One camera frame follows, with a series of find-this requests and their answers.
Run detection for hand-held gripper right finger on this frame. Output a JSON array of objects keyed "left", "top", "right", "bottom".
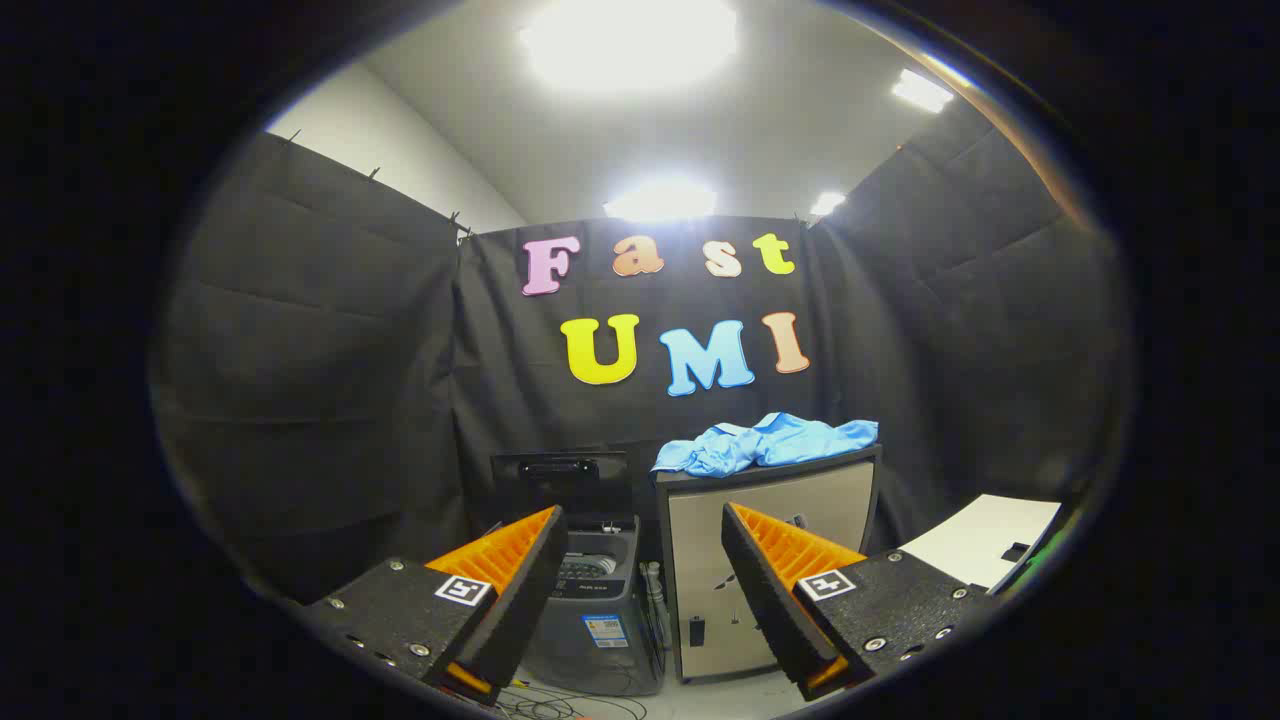
[{"left": 721, "top": 502, "right": 993, "bottom": 702}]

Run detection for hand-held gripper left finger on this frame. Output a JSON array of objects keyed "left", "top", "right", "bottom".
[{"left": 300, "top": 505, "right": 569, "bottom": 707}]

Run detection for grey washing machine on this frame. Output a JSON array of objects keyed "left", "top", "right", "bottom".
[{"left": 500, "top": 515, "right": 669, "bottom": 698}]

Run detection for dark washing machine lid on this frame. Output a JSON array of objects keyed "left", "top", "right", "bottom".
[{"left": 492, "top": 450, "right": 633, "bottom": 523}]

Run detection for light blue polo shirt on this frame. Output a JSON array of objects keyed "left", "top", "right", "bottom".
[{"left": 652, "top": 412, "right": 881, "bottom": 479}]

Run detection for beige cabinet with dark top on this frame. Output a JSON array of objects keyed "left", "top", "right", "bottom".
[{"left": 655, "top": 445, "right": 883, "bottom": 683}]

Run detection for white table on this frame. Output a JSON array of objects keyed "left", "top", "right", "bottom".
[{"left": 898, "top": 493, "right": 1063, "bottom": 593}]

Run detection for black backdrop cloth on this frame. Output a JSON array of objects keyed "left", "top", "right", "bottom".
[{"left": 150, "top": 100, "right": 1136, "bottom": 611}]

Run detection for black floor cables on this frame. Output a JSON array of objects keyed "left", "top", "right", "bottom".
[{"left": 495, "top": 680, "right": 651, "bottom": 720}]

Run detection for grey drain hose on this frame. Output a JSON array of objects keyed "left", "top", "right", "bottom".
[{"left": 640, "top": 560, "right": 669, "bottom": 641}]

